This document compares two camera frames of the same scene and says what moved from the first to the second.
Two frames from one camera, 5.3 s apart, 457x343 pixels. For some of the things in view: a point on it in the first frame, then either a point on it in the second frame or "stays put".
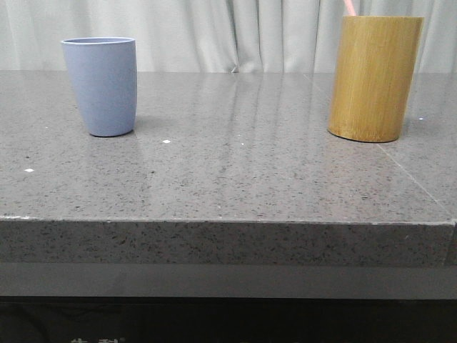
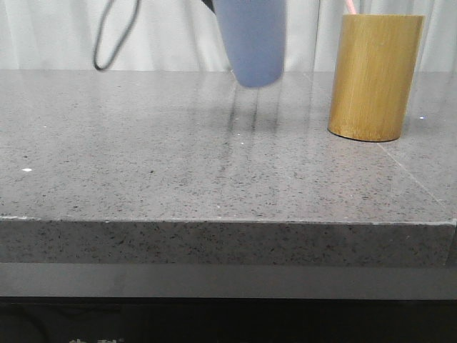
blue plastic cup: [103, 73] -> [254, 33]
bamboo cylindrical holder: [374, 66] stays put
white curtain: [213, 36] stays put
